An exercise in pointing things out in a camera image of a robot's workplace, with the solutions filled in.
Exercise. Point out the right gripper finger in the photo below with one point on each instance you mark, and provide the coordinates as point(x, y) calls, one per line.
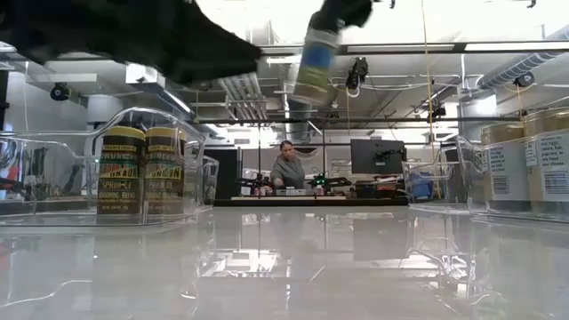
point(326, 21)

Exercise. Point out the clear-lid blue-green label jar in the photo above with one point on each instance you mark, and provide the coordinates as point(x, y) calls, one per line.
point(421, 186)
point(315, 58)

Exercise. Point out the yellow-lid chili onion jar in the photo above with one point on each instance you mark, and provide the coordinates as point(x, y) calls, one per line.
point(120, 178)
point(163, 178)

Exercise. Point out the tan-lid furikake spice jar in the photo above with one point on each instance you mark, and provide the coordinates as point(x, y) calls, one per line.
point(551, 169)
point(504, 178)

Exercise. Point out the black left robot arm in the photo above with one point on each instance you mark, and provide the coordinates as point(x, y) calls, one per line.
point(66, 26)

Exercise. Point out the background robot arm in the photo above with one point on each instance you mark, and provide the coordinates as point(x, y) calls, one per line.
point(255, 182)
point(331, 180)

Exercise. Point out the overhead light bar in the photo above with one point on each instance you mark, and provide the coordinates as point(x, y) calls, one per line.
point(400, 48)

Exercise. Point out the black horizontal bar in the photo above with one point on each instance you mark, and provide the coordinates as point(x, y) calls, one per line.
point(355, 119)

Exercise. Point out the clear plastic bin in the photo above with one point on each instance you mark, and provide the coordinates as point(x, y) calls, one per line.
point(211, 178)
point(444, 195)
point(44, 209)
point(471, 186)

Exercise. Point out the person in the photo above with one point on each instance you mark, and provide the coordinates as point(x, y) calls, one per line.
point(289, 171)

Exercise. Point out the black monitor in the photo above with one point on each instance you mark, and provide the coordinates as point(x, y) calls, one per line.
point(378, 155)

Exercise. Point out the black ceiling spotlight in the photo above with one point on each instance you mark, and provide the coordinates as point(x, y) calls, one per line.
point(524, 79)
point(60, 91)

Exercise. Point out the black overhead camera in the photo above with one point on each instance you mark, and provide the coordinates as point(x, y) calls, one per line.
point(357, 71)

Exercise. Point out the silver ventilation duct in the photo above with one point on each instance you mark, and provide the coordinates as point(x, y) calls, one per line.
point(520, 66)
point(302, 124)

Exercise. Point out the black table frame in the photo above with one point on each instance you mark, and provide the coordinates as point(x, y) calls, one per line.
point(311, 202)

